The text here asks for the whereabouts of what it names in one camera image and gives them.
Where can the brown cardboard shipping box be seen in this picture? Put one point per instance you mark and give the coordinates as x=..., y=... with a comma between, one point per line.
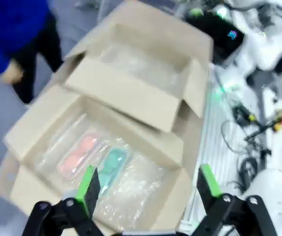
x=140, y=142
x=131, y=98

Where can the aluminium profile base frame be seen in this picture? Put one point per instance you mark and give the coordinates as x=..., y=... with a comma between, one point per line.
x=212, y=137

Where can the clear transparent glasses case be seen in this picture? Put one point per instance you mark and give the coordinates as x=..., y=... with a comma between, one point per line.
x=64, y=137

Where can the person in blue hoodie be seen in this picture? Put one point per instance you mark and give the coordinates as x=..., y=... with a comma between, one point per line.
x=15, y=24

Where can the person right hand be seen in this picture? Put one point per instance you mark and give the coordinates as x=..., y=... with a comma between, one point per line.
x=11, y=72

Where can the black yellow power connector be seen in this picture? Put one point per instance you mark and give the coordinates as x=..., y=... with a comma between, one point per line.
x=241, y=114

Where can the pink translucent glasses case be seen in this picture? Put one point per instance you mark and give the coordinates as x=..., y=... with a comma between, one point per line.
x=81, y=152

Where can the yellow red emergency stop button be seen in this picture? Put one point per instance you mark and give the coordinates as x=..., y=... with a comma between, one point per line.
x=279, y=125

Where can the green translucent glasses case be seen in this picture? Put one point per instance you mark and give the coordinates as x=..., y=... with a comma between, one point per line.
x=113, y=162

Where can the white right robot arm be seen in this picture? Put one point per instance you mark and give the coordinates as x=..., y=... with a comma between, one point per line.
x=261, y=49

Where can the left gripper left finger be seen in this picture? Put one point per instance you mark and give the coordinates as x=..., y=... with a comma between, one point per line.
x=91, y=194

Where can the black computer case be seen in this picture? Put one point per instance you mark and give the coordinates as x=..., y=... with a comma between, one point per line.
x=212, y=32

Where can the clear bubble wrap sheet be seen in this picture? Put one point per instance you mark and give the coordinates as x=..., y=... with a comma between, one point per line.
x=140, y=186
x=140, y=64

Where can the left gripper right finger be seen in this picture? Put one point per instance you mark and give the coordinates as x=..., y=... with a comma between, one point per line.
x=206, y=184

